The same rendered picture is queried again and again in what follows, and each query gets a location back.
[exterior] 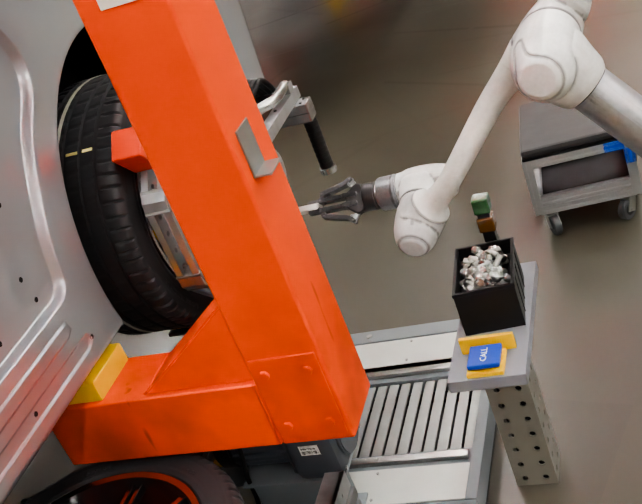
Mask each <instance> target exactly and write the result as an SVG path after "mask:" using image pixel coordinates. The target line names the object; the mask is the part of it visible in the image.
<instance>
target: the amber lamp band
mask: <svg viewBox="0 0 642 504"><path fill-rule="evenodd" d="M476 222H477V225H478V229H479V232H480V233H487V232H493V231H495V230H496V226H497V221H496V217H495V214H494V211H493V210H491V214H490V217H486V218H480V219H478V217H477V219H476Z"/></svg>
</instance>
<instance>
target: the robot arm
mask: <svg viewBox="0 0 642 504"><path fill-rule="evenodd" d="M591 4H592V0H538V1H537V2H536V3H535V5H534V6H533V7H532V8H531V10H530V11H529V12H528V13H527V15H526V16H525V18H524V19H523V20H522V22H521V23H520V25H519V27H518V29H517V30H516V32H515V34H514V35H513V37H512V38H511V40H510V42H509V44H508V46H507V48H506V50H505V52H504V54H503V56H502V58H501V60H500V62H499V64H498V66H497V68H496V69H495V71H494V73H493V75H492V76H491V78H490V80H489V81H488V83H487V85H486V86H485V88H484V90H483V92H482V93H481V95H480V97H479V99H478V101H477V102H476V104H475V106H474V108H473V110H472V112H471V114H470V116H469V118H468V120H467V122H466V124H465V126H464V128H463V130H462V132H461V134H460V136H459V138H458V140H457V142H456V145H455V147H454V149H453V151H452V153H451V155H450V157H449V159H448V161H447V163H446V164H443V163H436V164H426V165H420V166H416V167H412V168H409V169H406V170H404V171H403V172H400V173H397V174H392V175H388V176H383V177H379V178H377V179H376V181H373V182H368V183H363V184H359V183H356V182H355V180H354V179H353V178H352V177H350V176H349V177H347V178H346V179H345V180H344V181H343V182H341V183H339V184H337V185H335V186H332V187H330V188H328V189H326V190H324V191H322V192H320V197H319V199H318V200H314V201H309V202H308V205H306V206H301V207H298V208H299V210H300V213H301V215H304V214H309V215H310V216H316V215H321V217H322V218H323V219H325V220H329V221H349V222H352V223H354V224H358V218H359V216H360V215H362V214H364V213H365V212H369V211H374V210H379V209H382V210H384V211H387V210H393V209H397V211H396V216H395V222H394V237H395V241H396V244H397V246H398V247H399V249H400V250H402V251H403V252H404V253H406V254H407V255H410V256H423V255H425V254H427V253H428V252H429V251H430V250H431V249H432V248H433V247H434V245H435V244H436V241H437V238H438V237H439V236H440V234H441V231H442V229H443V227H444V225H445V223H446V221H447V219H448V218H449V215H450V211H449V208H448V205H449V203H450V201H451V200H452V198H453V197H454V196H456V195H457V194H458V193H459V187H460V185H461V183H462V181H463V180H464V178H465V176H466V174H467V172H468V171H469V169H470V167H471V165H472V163H473V162H474V160H475V158H476V156H477V154H478V152H479V151H480V149H481V147H482V145H483V143H484V142H485V140H486V138H487V136H488V134H489V132H490V131H491V129H492V127H493V125H494V123H495V122H496V120H497V118H498V116H499V115H500V113H501V111H502V110H503V108H504V106H505V105H506V104H507V102H508V101H509V99H510V98H511V97H512V96H513V95H514V94H515V92H516V91H517V90H519V91H520V92H521V93H522V94H523V95H524V96H525V97H527V98H528V99H530V100H533V101H536V102H542V103H550V104H553V105H556V106H558V107H561V108H565V109H572V108H575V109H576V110H578V111H579V112H580V113H582V114H583V115H584V116H586V117H587V118H588V119H590V120H591V121H592V122H594V123H595V124H597V125H598V126H599V127H601V128H602V129H603V130H605V131H606V132H607V133H609V134H610V135H611V136H613V137H614V138H615V139H617V140H618V141H619V142H621V143H622V144H624V145H625V146H626V147H628V148H629V149H630V150H632V151H633V152H634V153H636V154H637V155H638V156H640V157H641V158H642V95H640V94H639V93H638V92H636V91H635V90H634V89H632V88H631V87H630V86H628V85H627V84H626V83H624V82H623V81H622V80H620V79H619V78H618V77H616V76H615V75H614V74H612V73H611V72H610V71H608V70H607V69H606V68H605V64H604V61H603V59H602V57H601V56H600V55H599V53H598V52H597V51H596V50H595V49H594V48H593V46H592V45H591V44H590V43H589V41H588V40H587V39H586V38H585V36H584V35H583V29H584V22H585V21H586V19H587V18H588V15H589V12H590V9H591ZM348 187H351V188H350V189H349V190H348V191H347V192H346V193H342V194H340V195H335V196H331V195H334V194H336V193H338V192H340V191H342V190H344V189H346V188H348ZM329 196H330V197H329ZM342 201H346V202H344V203H342V204H337V205H332V206H327V207H323V206H325V205H327V204H332V203H337V202H342ZM322 205H323V206H322ZM343 210H351V211H353V212H355V214H351V215H350V216H349V215H336V214H329V213H334V212H338V211H343Z"/></svg>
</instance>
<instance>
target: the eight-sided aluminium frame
mask: <svg viewBox="0 0 642 504"><path fill-rule="evenodd" d="M140 197H141V204H142V208H143V210H144V213H145V217H147V218H148V220H149V222H150V224H151V226H152V228H153V230H154V232H155V234H156V236H157V238H158V240H159V242H160V244H161V246H162V248H163V250H164V252H165V254H166V256H167V258H168V260H169V262H170V264H171V266H172V268H173V270H174V272H175V274H176V279H177V281H178V282H179V283H180V285H181V287H182V288H184V289H186V290H187V291H193V292H196V293H199V294H202V295H205V296H209V297H212V298H214V297H213V294H212V292H211V290H210V288H209V286H208V284H207V282H206V280H205V278H204V276H203V273H202V271H201V269H200V267H199V265H198V263H197V261H196V259H195V257H194V255H193V253H192V250H191V248H190V246H189V244H188V242H187V240H186V238H185V236H184V234H183V232H182V229H181V227H180V225H179V223H178V221H177V219H176V217H175V215H174V213H173V211H172V208H171V206H170V204H169V202H168V200H167V198H166V196H165V194H164V192H163V190H162V188H161V185H160V183H159V181H158V179H157V177H156V175H155V173H154V171H153V169H150V170H146V171H142V172H141V193H140Z"/></svg>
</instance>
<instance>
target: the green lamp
mask: <svg viewBox="0 0 642 504"><path fill-rule="evenodd" d="M471 206H472V209H473V212H474V215H475V216H478V215H483V214H489V213H490V212H491V207H492V204H491V201H490V197H489V194H488V192H484V193H479V194H474V195H472V198H471Z"/></svg>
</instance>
